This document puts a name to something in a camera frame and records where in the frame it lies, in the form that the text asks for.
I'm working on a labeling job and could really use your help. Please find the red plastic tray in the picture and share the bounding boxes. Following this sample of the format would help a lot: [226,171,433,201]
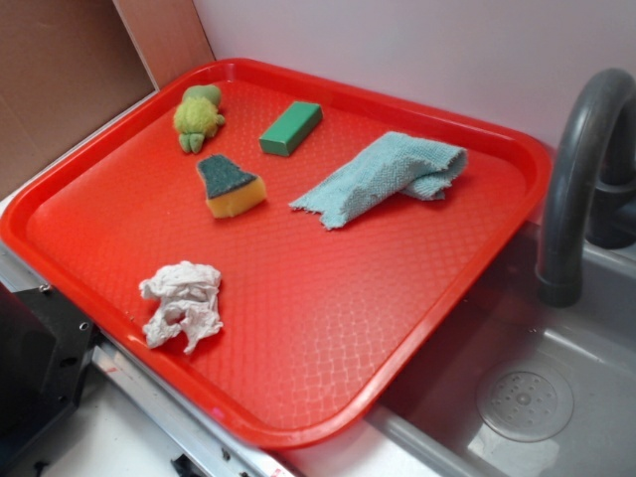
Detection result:
[1,59,552,449]

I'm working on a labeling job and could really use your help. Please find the light blue cloth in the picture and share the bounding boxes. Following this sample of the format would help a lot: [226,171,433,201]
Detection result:
[289,132,468,230]

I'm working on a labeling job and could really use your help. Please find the yellow green scrub sponge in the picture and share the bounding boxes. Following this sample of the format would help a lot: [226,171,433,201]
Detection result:
[197,154,267,219]

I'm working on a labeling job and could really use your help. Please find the green rectangular block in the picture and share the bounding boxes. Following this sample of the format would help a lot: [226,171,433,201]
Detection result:
[258,101,323,157]

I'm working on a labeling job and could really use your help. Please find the crumpled white paper towel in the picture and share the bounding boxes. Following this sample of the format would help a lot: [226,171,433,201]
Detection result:
[139,260,223,355]

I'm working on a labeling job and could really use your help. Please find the green plush turtle toy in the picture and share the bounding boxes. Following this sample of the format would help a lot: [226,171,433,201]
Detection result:
[173,84,226,154]

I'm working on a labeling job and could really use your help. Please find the grey plastic sink basin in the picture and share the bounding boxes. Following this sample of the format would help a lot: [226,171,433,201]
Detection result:
[368,226,635,476]

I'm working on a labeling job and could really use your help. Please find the grey sink faucet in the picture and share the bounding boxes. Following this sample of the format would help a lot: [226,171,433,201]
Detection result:
[536,69,635,307]

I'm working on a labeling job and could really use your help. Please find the brown cardboard panel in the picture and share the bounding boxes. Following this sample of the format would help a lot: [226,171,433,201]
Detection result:
[1,1,214,198]

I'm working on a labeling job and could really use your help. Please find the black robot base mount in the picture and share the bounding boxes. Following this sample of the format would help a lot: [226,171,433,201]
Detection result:
[1,286,98,473]

